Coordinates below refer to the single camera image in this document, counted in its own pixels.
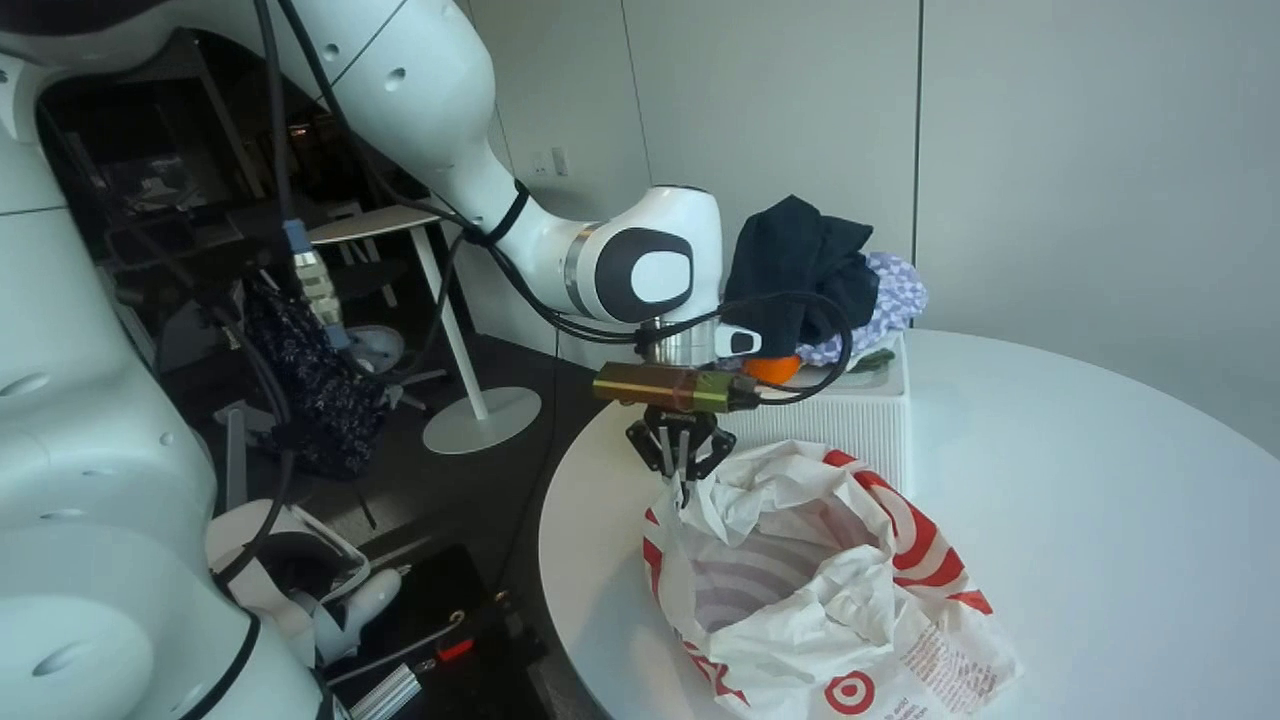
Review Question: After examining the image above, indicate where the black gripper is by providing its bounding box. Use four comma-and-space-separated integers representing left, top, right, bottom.
627, 407, 735, 481

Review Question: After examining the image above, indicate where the dark navy cloth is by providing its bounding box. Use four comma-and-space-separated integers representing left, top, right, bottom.
723, 196, 876, 355

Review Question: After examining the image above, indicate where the blue white checkered cloth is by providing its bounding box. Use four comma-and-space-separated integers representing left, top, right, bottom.
802, 251, 927, 368

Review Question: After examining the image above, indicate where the orange fruit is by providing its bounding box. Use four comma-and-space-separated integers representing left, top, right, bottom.
745, 352, 803, 385

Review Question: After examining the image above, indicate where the white storage box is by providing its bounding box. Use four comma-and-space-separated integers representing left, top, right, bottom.
723, 340, 916, 491

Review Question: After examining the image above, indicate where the red white plastic bag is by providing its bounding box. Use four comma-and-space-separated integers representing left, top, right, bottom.
640, 438, 1022, 720

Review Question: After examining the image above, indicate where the white round side table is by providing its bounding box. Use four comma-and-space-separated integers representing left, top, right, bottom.
312, 202, 539, 456

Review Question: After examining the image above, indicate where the dark patterned fabric pile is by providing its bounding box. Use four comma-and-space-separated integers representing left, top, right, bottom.
243, 277, 387, 476

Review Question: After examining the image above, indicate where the white base fixture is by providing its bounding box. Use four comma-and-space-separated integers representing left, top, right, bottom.
205, 498, 405, 668

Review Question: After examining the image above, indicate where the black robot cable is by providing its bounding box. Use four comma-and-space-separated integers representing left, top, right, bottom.
253, 0, 856, 404

